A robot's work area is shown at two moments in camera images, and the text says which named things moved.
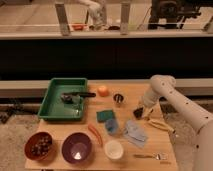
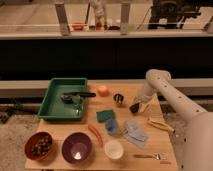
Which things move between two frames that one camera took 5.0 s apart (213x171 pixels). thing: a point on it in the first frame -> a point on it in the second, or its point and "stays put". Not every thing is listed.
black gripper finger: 138,112 -> 134,108
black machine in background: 172,14 stays put
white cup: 113,150 stays put
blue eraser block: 111,125 stays put
